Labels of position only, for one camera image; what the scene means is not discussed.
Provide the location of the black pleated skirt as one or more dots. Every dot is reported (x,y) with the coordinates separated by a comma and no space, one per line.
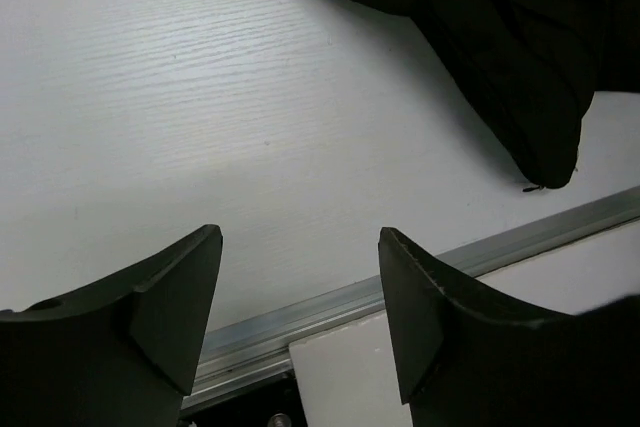
(530,68)

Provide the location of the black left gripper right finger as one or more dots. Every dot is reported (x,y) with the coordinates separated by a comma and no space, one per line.
(467,354)

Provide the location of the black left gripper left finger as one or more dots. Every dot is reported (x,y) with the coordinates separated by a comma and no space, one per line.
(120,351)

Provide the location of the aluminium table edge rail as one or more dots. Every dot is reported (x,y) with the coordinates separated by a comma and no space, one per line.
(255,350)

